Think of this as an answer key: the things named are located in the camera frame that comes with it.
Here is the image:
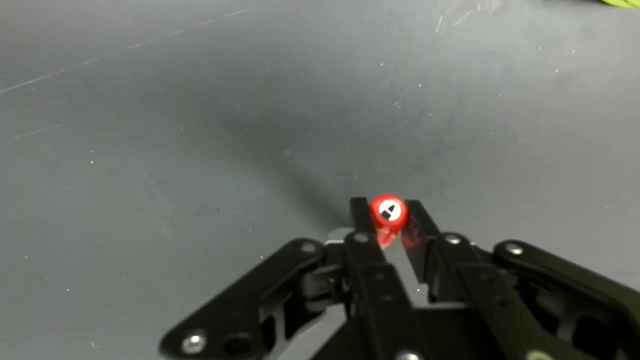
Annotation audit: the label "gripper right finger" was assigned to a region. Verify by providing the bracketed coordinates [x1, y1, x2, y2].
[401, 199, 640, 360]

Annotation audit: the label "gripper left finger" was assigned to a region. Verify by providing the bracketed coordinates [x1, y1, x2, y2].
[159, 196, 426, 360]

